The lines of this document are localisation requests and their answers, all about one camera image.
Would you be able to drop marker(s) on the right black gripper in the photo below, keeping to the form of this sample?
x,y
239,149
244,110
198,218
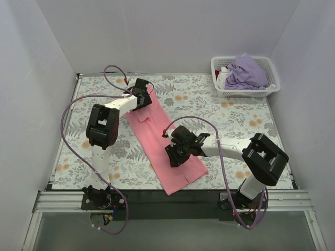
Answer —
x,y
174,154

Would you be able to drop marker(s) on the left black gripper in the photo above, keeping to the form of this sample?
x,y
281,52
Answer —
x,y
144,98

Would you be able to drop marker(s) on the pink t shirt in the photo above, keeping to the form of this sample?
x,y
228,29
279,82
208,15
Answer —
x,y
148,124

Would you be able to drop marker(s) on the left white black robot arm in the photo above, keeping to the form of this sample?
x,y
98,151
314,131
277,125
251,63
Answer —
x,y
102,132

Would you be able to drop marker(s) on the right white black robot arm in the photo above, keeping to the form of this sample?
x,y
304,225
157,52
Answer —
x,y
265,160

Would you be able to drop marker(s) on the floral table mat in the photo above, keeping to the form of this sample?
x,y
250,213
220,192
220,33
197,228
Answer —
x,y
190,100

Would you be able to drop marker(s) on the dark red garment in basket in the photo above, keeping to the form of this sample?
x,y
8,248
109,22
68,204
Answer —
x,y
217,72

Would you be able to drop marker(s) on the white garment in basket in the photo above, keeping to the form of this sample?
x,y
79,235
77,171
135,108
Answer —
x,y
224,73

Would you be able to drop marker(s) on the purple t shirt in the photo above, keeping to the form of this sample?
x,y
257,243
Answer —
x,y
246,74

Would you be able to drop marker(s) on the white plastic laundry basket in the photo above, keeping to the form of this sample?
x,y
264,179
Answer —
x,y
219,62

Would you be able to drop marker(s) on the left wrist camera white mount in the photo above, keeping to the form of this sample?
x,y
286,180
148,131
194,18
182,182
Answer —
x,y
131,82

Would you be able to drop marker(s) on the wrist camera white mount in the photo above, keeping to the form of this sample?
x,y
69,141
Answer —
x,y
131,82
167,134

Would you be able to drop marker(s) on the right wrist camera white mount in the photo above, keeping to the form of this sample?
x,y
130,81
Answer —
x,y
167,134

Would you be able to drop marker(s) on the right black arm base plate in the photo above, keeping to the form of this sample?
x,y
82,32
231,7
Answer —
x,y
227,202

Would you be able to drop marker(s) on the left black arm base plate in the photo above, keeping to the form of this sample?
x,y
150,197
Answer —
x,y
101,199

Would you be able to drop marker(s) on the aluminium frame rail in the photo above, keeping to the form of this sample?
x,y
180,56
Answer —
x,y
187,220

